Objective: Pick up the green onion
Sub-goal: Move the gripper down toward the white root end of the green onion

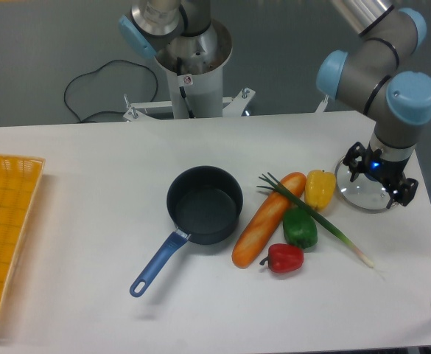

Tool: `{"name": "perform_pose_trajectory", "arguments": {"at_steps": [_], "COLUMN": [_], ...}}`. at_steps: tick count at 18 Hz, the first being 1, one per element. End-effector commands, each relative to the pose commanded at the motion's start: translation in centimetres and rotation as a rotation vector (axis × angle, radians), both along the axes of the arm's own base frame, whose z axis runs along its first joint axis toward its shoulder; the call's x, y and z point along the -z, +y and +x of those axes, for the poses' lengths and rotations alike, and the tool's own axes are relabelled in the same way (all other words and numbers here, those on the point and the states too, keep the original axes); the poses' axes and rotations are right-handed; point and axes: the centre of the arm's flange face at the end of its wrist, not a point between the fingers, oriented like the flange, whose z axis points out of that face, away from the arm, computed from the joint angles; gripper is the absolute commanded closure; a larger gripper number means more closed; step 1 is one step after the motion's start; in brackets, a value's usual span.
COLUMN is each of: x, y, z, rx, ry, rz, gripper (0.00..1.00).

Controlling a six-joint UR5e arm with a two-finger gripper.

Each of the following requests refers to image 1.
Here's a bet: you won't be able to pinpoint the yellow wicker basket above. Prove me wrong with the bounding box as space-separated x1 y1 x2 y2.
0 155 45 313

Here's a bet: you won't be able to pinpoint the glass pot lid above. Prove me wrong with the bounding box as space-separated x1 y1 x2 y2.
334 156 399 213

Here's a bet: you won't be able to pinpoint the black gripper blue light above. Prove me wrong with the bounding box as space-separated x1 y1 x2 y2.
343 142 418 208

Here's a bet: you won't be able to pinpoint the orange baguette bread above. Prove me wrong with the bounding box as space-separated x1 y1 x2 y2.
231 192 292 268

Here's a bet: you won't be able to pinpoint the yellow bell pepper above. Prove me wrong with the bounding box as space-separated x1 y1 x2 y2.
304 170 336 210

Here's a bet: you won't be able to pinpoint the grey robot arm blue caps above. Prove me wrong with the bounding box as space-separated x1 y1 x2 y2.
119 1 431 211

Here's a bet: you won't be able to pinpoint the red bell pepper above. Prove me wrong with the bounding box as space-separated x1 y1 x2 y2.
259 243 304 274

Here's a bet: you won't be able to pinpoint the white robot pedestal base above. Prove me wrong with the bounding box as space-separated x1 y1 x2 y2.
119 16 256 119

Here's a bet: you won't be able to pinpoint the dark saucepan blue handle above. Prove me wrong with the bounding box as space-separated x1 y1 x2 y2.
129 166 244 297

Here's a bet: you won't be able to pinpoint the green bell pepper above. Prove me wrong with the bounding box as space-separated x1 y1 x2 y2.
282 207 318 249

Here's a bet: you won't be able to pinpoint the green onion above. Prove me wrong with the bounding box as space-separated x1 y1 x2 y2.
259 173 375 268

